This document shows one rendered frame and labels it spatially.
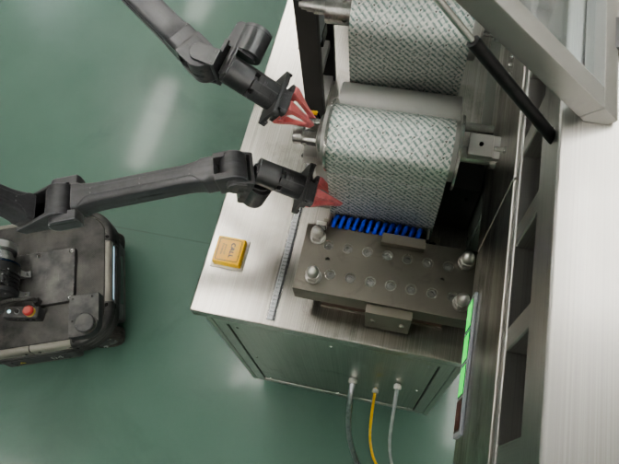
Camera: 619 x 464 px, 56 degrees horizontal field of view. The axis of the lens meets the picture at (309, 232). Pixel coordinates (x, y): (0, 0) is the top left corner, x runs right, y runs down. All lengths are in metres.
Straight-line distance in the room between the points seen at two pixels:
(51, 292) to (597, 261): 2.00
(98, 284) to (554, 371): 1.91
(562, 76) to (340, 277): 0.74
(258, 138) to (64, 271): 1.05
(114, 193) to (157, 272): 1.28
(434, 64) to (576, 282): 0.71
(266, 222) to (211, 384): 0.99
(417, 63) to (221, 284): 0.68
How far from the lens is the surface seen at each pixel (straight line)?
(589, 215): 0.70
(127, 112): 2.99
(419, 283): 1.29
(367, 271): 1.29
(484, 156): 1.14
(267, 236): 1.49
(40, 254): 2.46
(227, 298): 1.44
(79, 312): 2.26
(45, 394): 2.56
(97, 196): 1.30
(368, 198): 1.26
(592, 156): 0.74
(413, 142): 1.12
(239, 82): 1.14
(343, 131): 1.13
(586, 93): 0.72
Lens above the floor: 2.24
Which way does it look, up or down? 65 degrees down
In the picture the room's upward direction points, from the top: 9 degrees counter-clockwise
